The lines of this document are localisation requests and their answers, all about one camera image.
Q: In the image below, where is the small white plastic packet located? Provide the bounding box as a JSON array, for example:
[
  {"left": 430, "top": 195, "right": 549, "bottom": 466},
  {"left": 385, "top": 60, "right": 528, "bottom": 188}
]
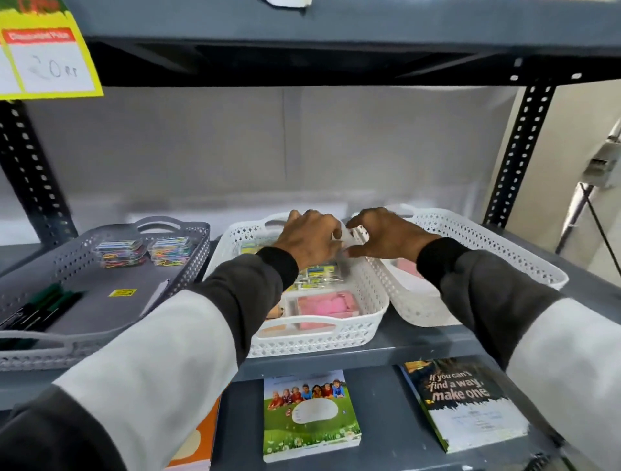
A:
[{"left": 332, "top": 225, "right": 370, "bottom": 251}]

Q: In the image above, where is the person's right forearm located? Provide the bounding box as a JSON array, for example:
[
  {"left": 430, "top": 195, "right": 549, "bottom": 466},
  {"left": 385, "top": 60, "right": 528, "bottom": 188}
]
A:
[{"left": 416, "top": 237, "right": 621, "bottom": 471}]

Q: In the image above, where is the green notebook with children cover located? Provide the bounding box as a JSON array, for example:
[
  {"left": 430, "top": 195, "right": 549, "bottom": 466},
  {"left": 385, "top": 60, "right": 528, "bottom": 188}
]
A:
[{"left": 263, "top": 370, "right": 363, "bottom": 464}]

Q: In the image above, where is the clear box of pink erasers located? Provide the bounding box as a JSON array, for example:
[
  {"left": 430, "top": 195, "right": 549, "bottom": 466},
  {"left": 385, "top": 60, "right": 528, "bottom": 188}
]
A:
[{"left": 285, "top": 290, "right": 361, "bottom": 332}]

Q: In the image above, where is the clear box of coloured clips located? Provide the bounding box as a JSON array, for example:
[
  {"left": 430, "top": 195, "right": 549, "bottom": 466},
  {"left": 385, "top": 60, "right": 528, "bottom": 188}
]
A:
[
  {"left": 93, "top": 238, "right": 148, "bottom": 269},
  {"left": 147, "top": 236, "right": 196, "bottom": 267}
]

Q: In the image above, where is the pink packet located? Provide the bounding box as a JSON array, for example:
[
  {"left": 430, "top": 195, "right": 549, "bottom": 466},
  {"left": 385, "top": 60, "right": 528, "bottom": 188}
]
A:
[{"left": 394, "top": 258, "right": 424, "bottom": 280}]

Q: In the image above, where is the white lattice plastic basket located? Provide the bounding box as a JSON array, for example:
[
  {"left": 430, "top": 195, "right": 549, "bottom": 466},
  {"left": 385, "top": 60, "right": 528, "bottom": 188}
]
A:
[
  {"left": 204, "top": 212, "right": 391, "bottom": 359},
  {"left": 351, "top": 208, "right": 570, "bottom": 329}
]

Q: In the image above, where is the orange notebook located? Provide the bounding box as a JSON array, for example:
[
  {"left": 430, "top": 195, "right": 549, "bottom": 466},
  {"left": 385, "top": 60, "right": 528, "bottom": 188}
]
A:
[{"left": 164, "top": 397, "right": 222, "bottom": 471}]

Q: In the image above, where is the person's left hand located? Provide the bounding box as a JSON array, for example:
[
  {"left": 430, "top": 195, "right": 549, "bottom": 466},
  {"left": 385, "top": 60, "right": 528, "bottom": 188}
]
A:
[{"left": 273, "top": 210, "right": 343, "bottom": 270}]

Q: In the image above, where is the person's right hand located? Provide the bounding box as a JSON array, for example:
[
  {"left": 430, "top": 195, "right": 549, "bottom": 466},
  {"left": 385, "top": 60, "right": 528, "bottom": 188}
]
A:
[{"left": 345, "top": 208, "right": 441, "bottom": 263}]

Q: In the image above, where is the yellow price sign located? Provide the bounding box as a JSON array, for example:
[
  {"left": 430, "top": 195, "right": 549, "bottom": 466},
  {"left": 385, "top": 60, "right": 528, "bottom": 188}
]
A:
[{"left": 0, "top": 0, "right": 104, "bottom": 102}]

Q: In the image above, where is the person's left forearm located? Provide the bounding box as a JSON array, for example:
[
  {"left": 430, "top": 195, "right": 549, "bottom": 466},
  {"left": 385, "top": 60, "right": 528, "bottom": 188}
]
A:
[{"left": 0, "top": 246, "right": 300, "bottom": 471}]

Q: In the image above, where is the grey metal shelving rack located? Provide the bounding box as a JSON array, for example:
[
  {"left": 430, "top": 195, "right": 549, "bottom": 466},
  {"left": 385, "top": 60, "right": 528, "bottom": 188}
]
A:
[{"left": 0, "top": 0, "right": 621, "bottom": 471}]

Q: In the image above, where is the black cable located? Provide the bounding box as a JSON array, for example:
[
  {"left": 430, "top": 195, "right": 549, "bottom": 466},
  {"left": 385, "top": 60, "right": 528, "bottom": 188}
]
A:
[{"left": 579, "top": 182, "right": 621, "bottom": 277}]

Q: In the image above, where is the grey wall electrical box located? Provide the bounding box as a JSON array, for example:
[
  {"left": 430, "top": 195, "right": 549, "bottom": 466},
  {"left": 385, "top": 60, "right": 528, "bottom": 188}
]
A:
[{"left": 581, "top": 118, "right": 621, "bottom": 190}]

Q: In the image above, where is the dark notebook with white text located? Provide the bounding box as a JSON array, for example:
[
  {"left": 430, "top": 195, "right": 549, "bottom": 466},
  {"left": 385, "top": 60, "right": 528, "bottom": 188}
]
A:
[{"left": 398, "top": 357, "right": 530, "bottom": 454}]

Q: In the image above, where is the pile of yellow small packets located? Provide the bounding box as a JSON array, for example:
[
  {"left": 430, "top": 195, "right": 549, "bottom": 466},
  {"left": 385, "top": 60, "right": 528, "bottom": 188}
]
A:
[{"left": 285, "top": 263, "right": 346, "bottom": 293}]

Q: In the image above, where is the grey plastic basket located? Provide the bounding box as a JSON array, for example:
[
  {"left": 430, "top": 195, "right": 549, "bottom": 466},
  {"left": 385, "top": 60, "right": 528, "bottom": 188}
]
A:
[{"left": 0, "top": 216, "right": 211, "bottom": 372}]

